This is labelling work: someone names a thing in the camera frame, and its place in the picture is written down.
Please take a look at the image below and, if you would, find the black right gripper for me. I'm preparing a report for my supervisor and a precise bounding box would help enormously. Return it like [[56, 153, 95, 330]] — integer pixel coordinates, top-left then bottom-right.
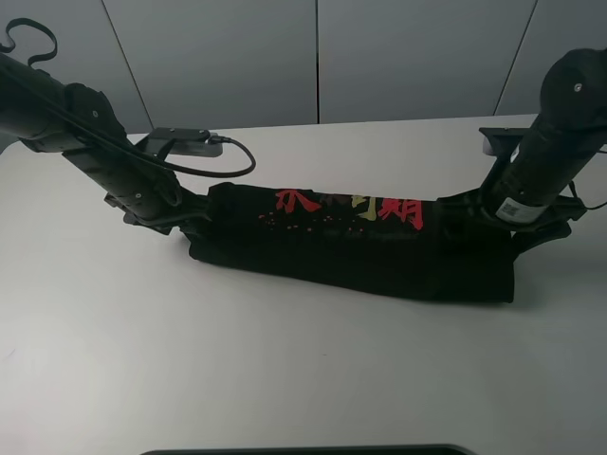
[[435, 187, 585, 238]]

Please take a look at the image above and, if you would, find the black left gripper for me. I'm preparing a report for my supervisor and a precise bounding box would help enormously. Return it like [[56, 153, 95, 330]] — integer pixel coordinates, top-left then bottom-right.
[[104, 189, 211, 235]]

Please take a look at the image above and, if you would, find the black printed t-shirt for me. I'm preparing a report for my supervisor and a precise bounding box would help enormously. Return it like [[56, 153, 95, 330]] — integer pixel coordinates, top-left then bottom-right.
[[182, 182, 573, 305]]

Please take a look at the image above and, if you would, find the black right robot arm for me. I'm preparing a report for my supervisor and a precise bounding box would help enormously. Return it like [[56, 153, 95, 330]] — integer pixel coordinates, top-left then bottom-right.
[[437, 48, 606, 243]]

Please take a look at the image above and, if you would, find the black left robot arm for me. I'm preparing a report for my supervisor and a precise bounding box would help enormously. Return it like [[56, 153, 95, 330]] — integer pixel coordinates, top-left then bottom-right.
[[1, 56, 210, 235]]

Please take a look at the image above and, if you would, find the black tray edge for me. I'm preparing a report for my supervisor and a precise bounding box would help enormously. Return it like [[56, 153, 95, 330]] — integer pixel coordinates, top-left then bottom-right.
[[143, 444, 472, 455]]

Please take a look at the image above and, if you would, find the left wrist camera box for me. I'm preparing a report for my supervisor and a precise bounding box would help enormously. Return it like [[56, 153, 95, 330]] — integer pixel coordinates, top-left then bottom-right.
[[135, 128, 223, 160]]

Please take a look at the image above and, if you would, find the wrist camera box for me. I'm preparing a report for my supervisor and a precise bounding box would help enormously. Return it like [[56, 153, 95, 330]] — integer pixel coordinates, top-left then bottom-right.
[[479, 127, 529, 157], [135, 128, 223, 160]]

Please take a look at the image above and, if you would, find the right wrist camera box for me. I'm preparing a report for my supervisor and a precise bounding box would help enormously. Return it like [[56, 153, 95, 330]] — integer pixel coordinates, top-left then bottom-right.
[[479, 127, 529, 157]]

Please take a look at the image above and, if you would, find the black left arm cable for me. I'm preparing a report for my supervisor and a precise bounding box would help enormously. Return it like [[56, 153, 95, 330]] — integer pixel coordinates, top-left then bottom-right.
[[0, 17, 257, 176]]

